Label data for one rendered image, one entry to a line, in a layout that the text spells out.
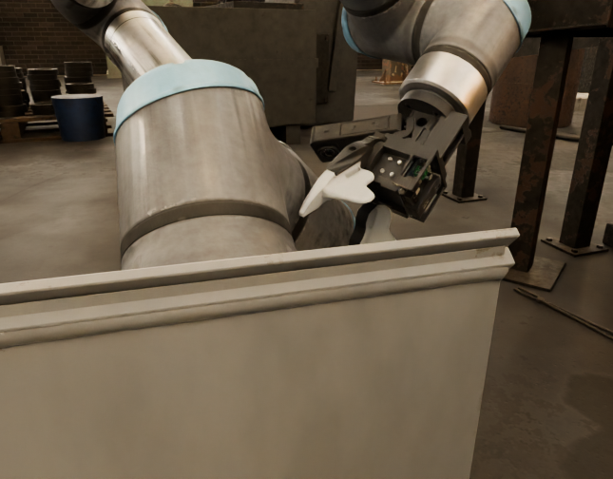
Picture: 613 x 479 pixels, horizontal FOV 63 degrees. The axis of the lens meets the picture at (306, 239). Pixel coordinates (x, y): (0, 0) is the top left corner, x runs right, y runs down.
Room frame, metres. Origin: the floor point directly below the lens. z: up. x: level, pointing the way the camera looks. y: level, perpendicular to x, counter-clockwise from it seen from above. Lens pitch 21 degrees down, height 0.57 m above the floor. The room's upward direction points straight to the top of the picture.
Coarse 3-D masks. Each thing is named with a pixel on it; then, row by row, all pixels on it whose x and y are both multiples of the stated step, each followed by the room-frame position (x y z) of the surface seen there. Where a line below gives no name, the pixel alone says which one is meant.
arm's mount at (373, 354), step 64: (256, 256) 0.24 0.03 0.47; (320, 256) 0.25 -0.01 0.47; (384, 256) 0.26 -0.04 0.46; (448, 256) 0.27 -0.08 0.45; (0, 320) 0.21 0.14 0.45; (64, 320) 0.21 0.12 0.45; (128, 320) 0.22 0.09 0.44; (192, 320) 0.23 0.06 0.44; (256, 320) 0.24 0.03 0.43; (320, 320) 0.25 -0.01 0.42; (384, 320) 0.26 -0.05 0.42; (448, 320) 0.27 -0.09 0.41; (0, 384) 0.21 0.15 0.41; (64, 384) 0.21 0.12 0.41; (128, 384) 0.22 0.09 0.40; (192, 384) 0.23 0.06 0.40; (256, 384) 0.24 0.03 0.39; (320, 384) 0.25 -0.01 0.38; (384, 384) 0.26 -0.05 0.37; (448, 384) 0.27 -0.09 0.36; (0, 448) 0.20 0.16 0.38; (64, 448) 0.21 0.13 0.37; (128, 448) 0.22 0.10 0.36; (192, 448) 0.23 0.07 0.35; (256, 448) 0.24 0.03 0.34; (320, 448) 0.25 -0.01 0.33; (384, 448) 0.26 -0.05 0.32; (448, 448) 0.28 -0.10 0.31
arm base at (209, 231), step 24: (168, 216) 0.36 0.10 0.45; (192, 216) 0.36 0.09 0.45; (216, 216) 0.36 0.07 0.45; (240, 216) 0.37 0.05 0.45; (264, 216) 0.38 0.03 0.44; (144, 240) 0.36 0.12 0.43; (168, 240) 0.34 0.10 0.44; (192, 240) 0.34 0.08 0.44; (216, 240) 0.34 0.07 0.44; (240, 240) 0.34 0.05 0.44; (264, 240) 0.36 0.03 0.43; (288, 240) 0.39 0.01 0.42; (144, 264) 0.33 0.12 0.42; (168, 264) 0.32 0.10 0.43
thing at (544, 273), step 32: (544, 0) 1.36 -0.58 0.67; (576, 0) 1.32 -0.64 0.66; (608, 0) 1.28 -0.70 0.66; (544, 32) 1.23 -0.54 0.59; (576, 32) 1.31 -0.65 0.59; (608, 32) 1.27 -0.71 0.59; (544, 64) 1.22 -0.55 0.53; (544, 96) 1.22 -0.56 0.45; (544, 128) 1.21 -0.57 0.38; (544, 160) 1.20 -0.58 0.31; (544, 192) 1.22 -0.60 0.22; (512, 224) 1.23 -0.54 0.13; (512, 256) 1.22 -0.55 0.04; (544, 288) 1.11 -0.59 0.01
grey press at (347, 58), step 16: (272, 0) 3.90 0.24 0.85; (288, 0) 3.65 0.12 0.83; (304, 0) 3.57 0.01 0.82; (320, 0) 3.62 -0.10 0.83; (336, 0) 3.68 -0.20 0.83; (320, 16) 3.62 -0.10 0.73; (336, 16) 3.67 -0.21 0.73; (320, 32) 3.62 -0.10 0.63; (336, 32) 3.65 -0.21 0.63; (320, 48) 3.61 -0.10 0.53; (336, 48) 3.65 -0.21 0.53; (352, 48) 3.74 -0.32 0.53; (320, 64) 3.61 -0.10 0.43; (336, 64) 3.65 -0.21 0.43; (352, 64) 3.74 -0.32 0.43; (320, 80) 3.61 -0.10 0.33; (336, 80) 3.65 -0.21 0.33; (352, 80) 3.74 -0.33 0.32; (320, 96) 3.61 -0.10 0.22; (336, 96) 3.69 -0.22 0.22; (352, 96) 3.74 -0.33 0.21; (320, 112) 3.63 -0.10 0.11; (336, 112) 3.69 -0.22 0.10; (352, 112) 3.75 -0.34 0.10
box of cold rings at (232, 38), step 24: (168, 24) 2.75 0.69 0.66; (192, 24) 2.79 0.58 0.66; (216, 24) 2.84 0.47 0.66; (240, 24) 2.90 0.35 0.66; (264, 24) 2.95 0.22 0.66; (288, 24) 3.00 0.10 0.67; (312, 24) 3.06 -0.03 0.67; (192, 48) 2.79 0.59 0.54; (216, 48) 2.84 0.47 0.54; (240, 48) 2.89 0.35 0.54; (264, 48) 2.95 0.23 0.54; (288, 48) 3.00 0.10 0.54; (312, 48) 3.06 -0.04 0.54; (264, 72) 2.95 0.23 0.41; (288, 72) 3.00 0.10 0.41; (312, 72) 3.06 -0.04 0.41; (264, 96) 2.94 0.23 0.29; (288, 96) 3.00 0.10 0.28; (312, 96) 3.06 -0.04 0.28; (288, 120) 3.00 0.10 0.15; (312, 120) 3.06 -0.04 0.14
